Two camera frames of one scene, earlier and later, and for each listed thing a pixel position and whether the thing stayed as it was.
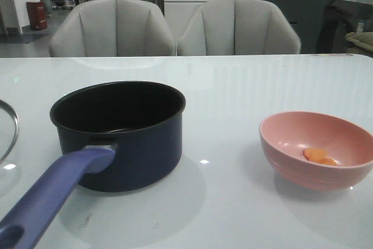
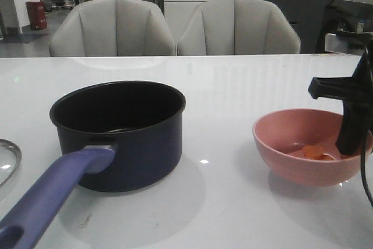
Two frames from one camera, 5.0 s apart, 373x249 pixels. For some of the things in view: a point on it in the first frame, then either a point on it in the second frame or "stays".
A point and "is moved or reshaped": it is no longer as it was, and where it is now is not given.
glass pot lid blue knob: (9, 129) to (10, 156)
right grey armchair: (238, 25) stays
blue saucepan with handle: (113, 137) stays
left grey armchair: (113, 27) stays
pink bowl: (285, 136) is moved or reshaped
